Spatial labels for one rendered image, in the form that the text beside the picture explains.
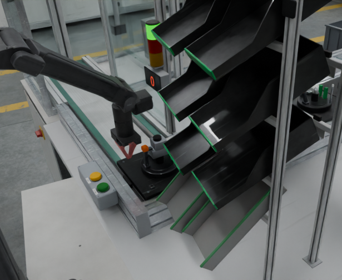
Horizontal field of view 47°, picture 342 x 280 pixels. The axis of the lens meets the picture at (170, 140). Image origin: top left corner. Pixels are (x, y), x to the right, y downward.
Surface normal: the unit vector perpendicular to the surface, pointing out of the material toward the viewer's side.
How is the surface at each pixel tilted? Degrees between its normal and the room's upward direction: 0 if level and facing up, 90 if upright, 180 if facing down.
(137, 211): 0
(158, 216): 90
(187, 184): 45
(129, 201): 0
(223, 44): 25
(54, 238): 0
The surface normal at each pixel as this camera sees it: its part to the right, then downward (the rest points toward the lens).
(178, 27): -0.47, -0.65
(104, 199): 0.49, 0.45
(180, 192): -0.72, -0.41
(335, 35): -0.87, 0.33
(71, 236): -0.07, -0.83
